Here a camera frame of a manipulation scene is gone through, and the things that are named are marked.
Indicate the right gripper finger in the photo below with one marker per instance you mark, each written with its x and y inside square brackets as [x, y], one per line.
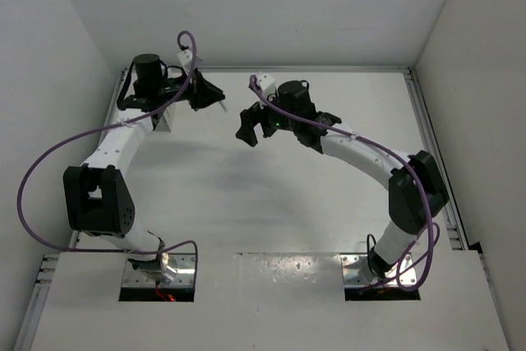
[246, 133]
[257, 113]

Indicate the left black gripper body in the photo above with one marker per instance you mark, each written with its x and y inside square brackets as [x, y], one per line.
[170, 89]

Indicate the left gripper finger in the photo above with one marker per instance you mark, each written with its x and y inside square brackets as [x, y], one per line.
[204, 100]
[205, 89]

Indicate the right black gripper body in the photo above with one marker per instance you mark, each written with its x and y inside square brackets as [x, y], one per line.
[280, 121]

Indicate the clear tube black cap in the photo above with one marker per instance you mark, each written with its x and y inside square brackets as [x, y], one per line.
[223, 106]

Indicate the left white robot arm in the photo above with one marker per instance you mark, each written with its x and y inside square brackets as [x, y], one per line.
[98, 201]

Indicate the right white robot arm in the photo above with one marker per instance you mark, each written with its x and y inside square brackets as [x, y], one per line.
[415, 187]

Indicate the white two-slot organizer box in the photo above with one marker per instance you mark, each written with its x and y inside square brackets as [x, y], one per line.
[165, 119]

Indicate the back aluminium frame rail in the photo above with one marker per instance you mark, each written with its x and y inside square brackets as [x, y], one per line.
[274, 68]

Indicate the aluminium frame rail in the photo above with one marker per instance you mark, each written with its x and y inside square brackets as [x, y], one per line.
[453, 221]
[274, 68]
[42, 284]

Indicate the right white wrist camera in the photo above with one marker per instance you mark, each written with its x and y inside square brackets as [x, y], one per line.
[266, 83]

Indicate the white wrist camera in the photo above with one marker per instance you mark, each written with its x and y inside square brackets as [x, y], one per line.
[187, 61]
[266, 83]

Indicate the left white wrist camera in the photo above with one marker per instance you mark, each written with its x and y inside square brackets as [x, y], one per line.
[187, 61]

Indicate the right aluminium frame rail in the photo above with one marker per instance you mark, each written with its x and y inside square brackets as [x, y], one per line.
[453, 221]

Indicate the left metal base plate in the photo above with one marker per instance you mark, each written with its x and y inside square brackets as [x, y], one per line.
[169, 271]

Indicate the left aluminium frame rail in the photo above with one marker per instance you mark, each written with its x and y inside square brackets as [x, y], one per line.
[42, 284]

